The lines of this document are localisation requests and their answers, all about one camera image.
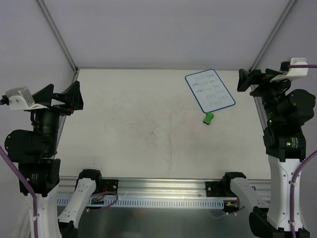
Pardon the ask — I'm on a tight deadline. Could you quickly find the blue framed whiteboard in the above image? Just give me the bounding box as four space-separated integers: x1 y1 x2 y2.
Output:
185 69 236 113

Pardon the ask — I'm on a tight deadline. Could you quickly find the green whiteboard eraser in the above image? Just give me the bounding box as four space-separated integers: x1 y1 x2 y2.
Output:
203 112 214 125

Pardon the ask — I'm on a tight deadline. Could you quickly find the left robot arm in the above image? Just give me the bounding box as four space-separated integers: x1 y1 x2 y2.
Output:
0 81 103 238

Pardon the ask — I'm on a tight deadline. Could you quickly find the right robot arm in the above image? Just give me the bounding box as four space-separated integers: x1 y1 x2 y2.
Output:
221 69 316 238

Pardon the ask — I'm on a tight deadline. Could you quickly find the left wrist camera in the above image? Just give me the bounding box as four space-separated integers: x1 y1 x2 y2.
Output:
5 87 48 111

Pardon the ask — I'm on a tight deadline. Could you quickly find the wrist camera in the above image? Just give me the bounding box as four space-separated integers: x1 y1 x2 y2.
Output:
270 58 309 82
5 87 48 111

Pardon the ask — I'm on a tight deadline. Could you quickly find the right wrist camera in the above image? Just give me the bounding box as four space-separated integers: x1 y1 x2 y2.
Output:
270 58 309 82

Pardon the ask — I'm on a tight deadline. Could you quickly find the right aluminium frame post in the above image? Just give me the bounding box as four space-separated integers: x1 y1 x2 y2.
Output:
248 0 298 72

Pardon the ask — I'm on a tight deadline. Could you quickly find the aluminium frame post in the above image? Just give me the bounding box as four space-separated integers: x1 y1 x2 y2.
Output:
36 0 78 74
248 0 298 72

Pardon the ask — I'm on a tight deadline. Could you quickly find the left aluminium frame post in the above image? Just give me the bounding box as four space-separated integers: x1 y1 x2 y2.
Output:
36 0 78 74

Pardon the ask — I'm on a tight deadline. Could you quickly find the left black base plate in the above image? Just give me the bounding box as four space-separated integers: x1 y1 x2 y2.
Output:
102 179 119 193

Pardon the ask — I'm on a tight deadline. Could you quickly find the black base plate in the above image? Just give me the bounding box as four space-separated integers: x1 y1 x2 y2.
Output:
205 181 225 197
102 179 119 193

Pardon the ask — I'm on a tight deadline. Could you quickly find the white slotted cable duct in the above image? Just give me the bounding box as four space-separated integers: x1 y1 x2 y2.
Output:
57 196 225 210

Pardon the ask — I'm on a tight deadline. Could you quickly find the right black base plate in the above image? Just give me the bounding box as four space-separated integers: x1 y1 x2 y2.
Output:
205 181 225 197

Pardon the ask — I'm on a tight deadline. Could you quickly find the aluminium mounting rail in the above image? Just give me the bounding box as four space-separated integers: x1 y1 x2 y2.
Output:
58 177 270 199

